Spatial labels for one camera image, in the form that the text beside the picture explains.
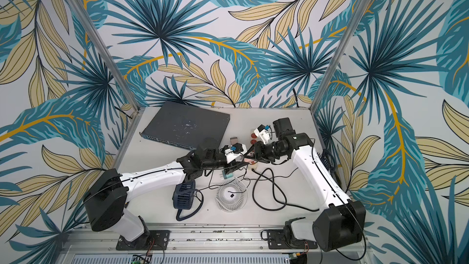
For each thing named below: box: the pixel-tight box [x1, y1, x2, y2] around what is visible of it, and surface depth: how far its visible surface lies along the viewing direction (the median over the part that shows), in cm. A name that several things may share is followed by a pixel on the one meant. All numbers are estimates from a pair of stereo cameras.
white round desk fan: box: [214, 177, 249, 213], surface depth 82 cm
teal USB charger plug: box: [222, 169, 234, 180], surface depth 91 cm
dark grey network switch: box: [139, 100, 231, 151], surface depth 111 cm
